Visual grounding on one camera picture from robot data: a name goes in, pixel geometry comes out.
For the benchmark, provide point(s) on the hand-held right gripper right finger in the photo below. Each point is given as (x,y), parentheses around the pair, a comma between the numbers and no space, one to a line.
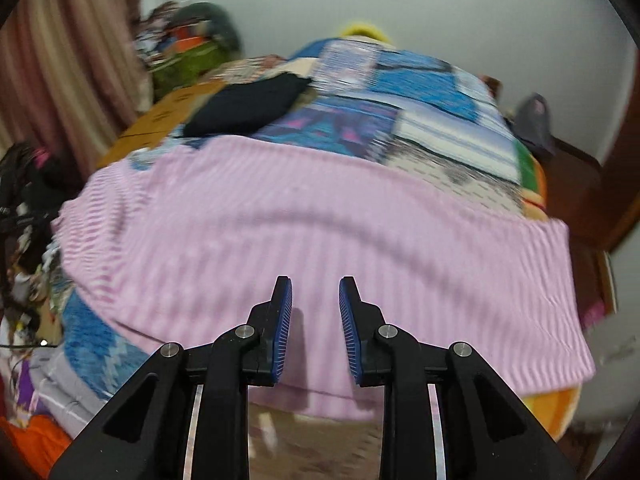
(350,335)

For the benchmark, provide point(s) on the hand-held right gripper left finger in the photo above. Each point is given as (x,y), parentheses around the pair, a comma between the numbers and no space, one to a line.
(282,330)

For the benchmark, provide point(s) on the pink striped towel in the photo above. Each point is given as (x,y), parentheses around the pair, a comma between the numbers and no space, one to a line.
(300,220)

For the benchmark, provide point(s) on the orange cloth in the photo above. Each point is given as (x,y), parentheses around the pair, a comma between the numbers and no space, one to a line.
(35,445)
(555,410)

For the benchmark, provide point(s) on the black folded garment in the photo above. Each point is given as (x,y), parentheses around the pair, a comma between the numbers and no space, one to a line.
(240,105)

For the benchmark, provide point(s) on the wooden lap desk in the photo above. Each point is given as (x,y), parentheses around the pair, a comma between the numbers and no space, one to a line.
(160,115)

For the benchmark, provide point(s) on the blue patchwork blanket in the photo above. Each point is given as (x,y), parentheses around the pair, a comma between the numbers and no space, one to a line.
(425,95)

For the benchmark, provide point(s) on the orange striped blanket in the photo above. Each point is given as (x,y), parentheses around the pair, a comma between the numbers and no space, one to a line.
(245,67)

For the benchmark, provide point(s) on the green storage box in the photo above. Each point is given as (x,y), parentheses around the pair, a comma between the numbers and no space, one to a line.
(185,67)

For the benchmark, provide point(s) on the grey plastic bag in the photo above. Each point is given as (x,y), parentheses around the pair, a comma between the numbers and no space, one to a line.
(535,120)

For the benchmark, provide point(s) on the dark hanging clothes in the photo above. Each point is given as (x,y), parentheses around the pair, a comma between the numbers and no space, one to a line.
(25,175)

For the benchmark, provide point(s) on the brown wooden door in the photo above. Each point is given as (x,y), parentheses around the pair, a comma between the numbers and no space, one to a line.
(622,185)

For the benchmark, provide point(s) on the striped brown curtain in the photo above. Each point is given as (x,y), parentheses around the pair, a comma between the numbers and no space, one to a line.
(60,60)

